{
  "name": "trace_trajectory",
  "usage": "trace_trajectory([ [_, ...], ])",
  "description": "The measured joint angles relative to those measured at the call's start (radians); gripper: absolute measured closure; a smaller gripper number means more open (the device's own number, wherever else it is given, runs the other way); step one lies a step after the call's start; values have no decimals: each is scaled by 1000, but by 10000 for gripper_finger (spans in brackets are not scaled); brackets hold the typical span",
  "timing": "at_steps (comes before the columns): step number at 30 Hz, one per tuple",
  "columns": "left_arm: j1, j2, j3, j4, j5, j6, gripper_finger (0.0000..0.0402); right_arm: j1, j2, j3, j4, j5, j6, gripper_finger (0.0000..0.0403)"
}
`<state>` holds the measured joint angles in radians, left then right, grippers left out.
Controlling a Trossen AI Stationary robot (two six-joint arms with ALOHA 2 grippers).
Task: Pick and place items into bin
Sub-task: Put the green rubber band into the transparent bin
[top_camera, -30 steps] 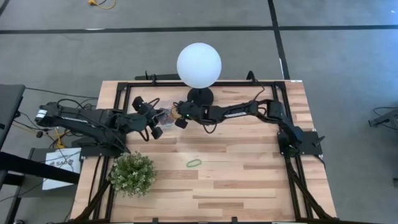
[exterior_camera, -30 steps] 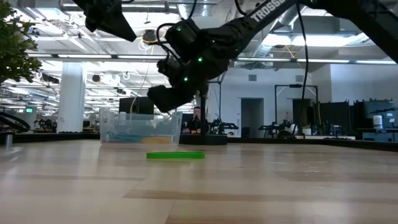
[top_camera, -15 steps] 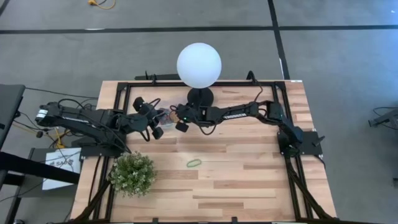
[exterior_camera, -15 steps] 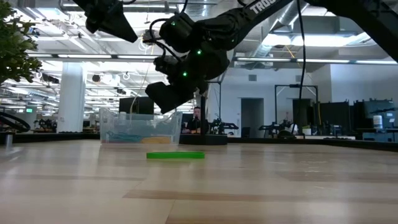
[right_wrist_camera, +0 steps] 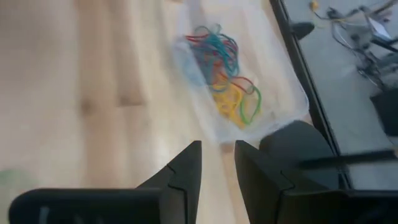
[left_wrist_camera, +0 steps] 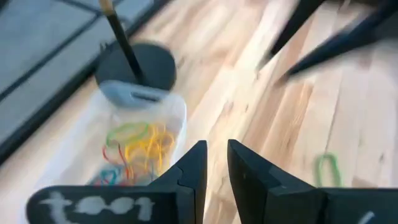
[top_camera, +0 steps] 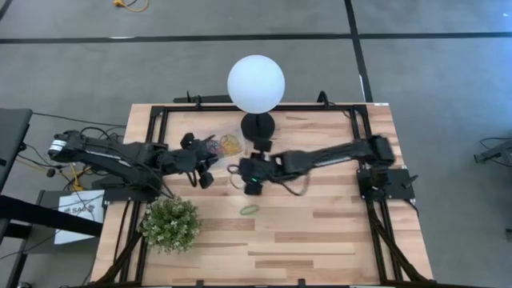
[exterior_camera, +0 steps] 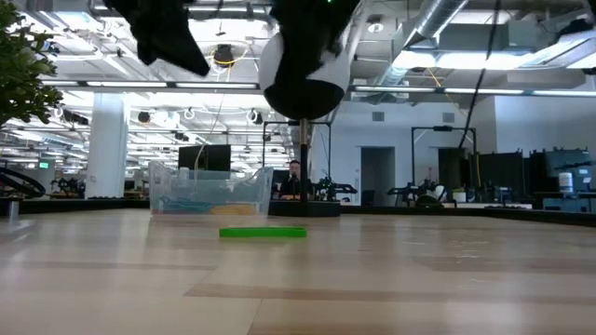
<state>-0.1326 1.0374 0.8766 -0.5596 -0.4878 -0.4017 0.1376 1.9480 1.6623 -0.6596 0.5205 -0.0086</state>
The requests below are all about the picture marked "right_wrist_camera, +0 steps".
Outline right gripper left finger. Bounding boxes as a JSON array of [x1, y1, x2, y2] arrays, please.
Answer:
[[8, 140, 203, 224]]

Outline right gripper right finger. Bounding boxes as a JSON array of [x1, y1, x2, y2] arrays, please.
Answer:
[[234, 140, 398, 224]]

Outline yellow rubber band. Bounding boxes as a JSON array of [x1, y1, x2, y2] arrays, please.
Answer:
[[217, 79, 246, 129], [213, 90, 243, 121]]

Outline green rubber band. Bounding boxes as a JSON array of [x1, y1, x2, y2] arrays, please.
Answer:
[[239, 85, 262, 125]]

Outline red rubber band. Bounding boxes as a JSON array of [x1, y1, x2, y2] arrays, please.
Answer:
[[185, 34, 212, 43], [231, 76, 255, 95]]

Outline blue rubber band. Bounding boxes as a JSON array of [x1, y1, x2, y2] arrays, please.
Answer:
[[192, 24, 240, 77]]

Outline clear plastic bin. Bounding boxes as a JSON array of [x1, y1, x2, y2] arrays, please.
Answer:
[[172, 0, 310, 144]]

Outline black box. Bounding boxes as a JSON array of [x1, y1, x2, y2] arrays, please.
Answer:
[[369, 90, 398, 138]]

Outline black frame clamp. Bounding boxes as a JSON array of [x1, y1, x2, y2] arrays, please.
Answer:
[[289, 21, 315, 40]]

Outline tangled grey cables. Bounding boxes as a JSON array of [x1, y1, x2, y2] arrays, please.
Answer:
[[325, 0, 398, 82]]

